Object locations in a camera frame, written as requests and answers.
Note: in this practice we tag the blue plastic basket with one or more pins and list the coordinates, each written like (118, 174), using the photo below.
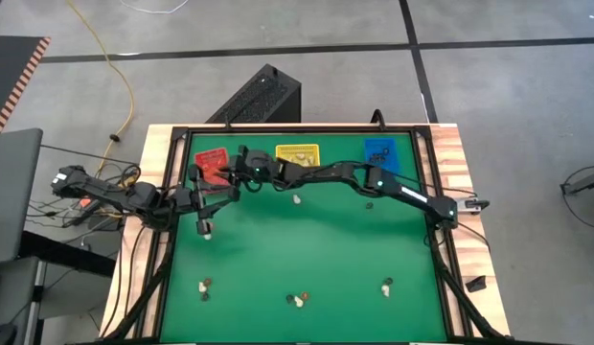
(371, 146)

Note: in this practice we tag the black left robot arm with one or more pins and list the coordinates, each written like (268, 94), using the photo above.
(110, 191)

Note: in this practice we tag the green table mat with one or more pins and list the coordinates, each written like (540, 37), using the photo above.
(278, 259)

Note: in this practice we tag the light wooden table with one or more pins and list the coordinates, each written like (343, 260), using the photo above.
(445, 144)

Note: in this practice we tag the small black wedge block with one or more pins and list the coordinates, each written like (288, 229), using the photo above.
(475, 284)

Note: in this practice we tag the grey floor device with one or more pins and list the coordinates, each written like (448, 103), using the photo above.
(584, 184)

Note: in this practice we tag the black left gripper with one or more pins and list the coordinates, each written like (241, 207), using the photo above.
(194, 203)

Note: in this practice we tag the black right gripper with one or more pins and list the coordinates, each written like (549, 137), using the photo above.
(256, 167)

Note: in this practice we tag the red plastic basket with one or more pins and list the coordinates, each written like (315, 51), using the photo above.
(212, 158)

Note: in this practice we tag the black side desk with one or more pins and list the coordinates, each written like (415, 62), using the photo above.
(67, 256)

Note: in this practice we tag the black mat striped edge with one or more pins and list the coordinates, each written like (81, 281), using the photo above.
(9, 67)

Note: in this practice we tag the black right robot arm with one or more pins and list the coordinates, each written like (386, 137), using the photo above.
(412, 194)

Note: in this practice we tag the black perforated computer case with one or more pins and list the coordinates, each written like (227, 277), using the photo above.
(258, 96)

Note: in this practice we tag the yellow plastic basket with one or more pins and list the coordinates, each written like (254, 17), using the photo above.
(287, 149)

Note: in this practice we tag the black computer mouse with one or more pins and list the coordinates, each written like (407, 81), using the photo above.
(1, 334)

